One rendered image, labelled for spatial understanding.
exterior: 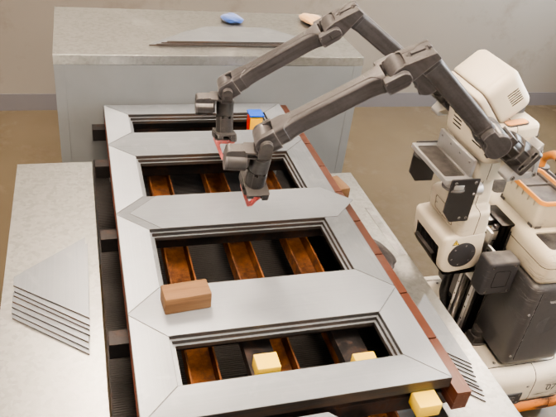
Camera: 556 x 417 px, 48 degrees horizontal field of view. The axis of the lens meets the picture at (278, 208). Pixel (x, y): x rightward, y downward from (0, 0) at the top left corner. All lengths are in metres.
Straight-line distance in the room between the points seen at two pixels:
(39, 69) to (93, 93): 1.86
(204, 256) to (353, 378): 0.94
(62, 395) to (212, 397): 0.37
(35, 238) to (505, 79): 1.48
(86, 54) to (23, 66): 1.92
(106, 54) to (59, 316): 1.21
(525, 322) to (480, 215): 0.45
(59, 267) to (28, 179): 0.57
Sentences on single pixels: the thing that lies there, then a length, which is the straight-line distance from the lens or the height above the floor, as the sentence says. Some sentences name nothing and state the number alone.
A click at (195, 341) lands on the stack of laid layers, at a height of 0.83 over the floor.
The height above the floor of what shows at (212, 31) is 1.07.
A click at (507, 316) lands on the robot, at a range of 2.44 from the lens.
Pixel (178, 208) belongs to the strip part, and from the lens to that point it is 2.00.
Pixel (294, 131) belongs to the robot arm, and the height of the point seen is 1.26.
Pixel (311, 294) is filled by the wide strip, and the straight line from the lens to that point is 1.72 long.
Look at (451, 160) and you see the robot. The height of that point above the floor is 1.04.
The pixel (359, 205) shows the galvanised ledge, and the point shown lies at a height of 0.68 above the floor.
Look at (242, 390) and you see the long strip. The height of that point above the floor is 0.85.
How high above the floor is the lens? 1.97
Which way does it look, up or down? 33 degrees down
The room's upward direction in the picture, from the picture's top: 8 degrees clockwise
